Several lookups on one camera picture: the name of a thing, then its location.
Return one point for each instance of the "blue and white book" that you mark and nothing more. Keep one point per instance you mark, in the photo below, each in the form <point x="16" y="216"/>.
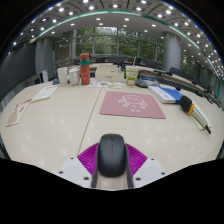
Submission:
<point x="165" y="94"/>

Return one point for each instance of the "ceiling lights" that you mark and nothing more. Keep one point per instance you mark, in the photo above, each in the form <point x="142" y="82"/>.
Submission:
<point x="115" y="6"/>

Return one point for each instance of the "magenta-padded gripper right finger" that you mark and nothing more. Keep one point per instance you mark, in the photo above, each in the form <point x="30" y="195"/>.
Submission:
<point x="150" y="170"/>

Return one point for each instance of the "paper cup with straw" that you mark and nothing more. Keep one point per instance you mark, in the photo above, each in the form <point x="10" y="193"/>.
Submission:
<point x="131" y="76"/>

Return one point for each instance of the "red and white leaflet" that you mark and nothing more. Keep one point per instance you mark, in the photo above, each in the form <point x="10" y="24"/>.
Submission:
<point x="19" y="111"/>

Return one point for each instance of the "pink mouse pad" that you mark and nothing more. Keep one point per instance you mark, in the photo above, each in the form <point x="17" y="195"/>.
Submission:
<point x="131" y="105"/>

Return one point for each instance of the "colourful sticker sheet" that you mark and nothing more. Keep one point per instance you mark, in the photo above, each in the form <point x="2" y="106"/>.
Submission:
<point x="105" y="84"/>

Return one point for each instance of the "black computer mouse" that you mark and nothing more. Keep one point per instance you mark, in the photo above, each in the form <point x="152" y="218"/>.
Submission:
<point x="111" y="155"/>

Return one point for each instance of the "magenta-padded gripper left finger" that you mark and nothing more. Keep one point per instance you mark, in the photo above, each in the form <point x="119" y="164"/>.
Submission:
<point x="71" y="170"/>

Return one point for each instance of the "black handheld microphone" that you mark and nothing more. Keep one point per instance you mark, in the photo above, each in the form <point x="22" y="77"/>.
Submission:
<point x="185" y="102"/>

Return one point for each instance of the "red drink bottle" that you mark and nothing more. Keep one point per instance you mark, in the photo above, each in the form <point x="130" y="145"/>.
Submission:
<point x="85" y="71"/>

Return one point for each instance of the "white booklet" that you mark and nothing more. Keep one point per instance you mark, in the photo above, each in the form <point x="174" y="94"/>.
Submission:
<point x="45" y="93"/>

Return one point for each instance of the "white cardboard box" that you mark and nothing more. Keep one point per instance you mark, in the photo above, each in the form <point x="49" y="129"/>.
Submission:
<point x="109" y="75"/>

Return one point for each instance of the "dark office chairs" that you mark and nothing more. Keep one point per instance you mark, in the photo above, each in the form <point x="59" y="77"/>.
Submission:
<point x="150" y="63"/>

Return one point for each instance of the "gooseneck desk microphone unit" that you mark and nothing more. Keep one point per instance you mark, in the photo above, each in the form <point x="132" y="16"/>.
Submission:
<point x="146" y="81"/>

